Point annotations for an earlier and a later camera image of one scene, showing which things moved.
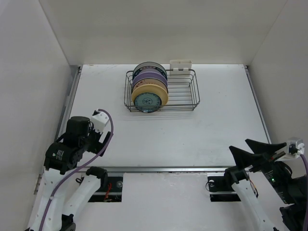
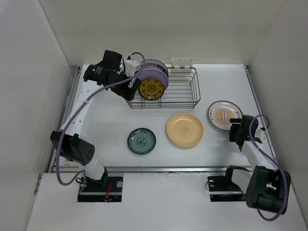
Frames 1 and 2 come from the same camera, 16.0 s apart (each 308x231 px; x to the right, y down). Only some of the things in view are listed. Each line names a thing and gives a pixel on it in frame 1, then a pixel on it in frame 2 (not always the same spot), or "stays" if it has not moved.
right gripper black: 243,158 to 232,135
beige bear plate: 151,88 to 185,130
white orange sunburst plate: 149,81 to 220,112
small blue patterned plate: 147,102 to 141,141
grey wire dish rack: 183,93 stays
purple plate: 149,73 stays
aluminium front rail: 175,169 stays
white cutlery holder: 180,64 stays
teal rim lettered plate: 150,67 to 160,66
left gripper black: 97,145 to 127,93
